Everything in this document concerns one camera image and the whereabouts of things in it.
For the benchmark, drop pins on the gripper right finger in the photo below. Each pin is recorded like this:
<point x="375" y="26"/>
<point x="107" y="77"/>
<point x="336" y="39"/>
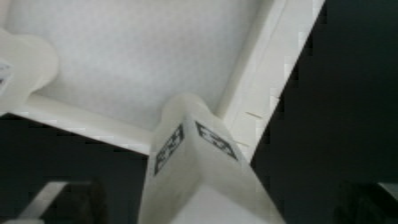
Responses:
<point x="366" y="203"/>

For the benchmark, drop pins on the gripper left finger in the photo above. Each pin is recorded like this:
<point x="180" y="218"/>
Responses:
<point x="68" y="203"/>

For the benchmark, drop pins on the white leg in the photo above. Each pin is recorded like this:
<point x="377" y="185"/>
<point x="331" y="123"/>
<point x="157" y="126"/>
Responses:
<point x="29" y="68"/>
<point x="201" y="188"/>

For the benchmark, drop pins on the white desk top tray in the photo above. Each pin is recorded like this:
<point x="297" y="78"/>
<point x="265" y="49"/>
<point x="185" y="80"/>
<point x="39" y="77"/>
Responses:
<point x="148" y="48"/>

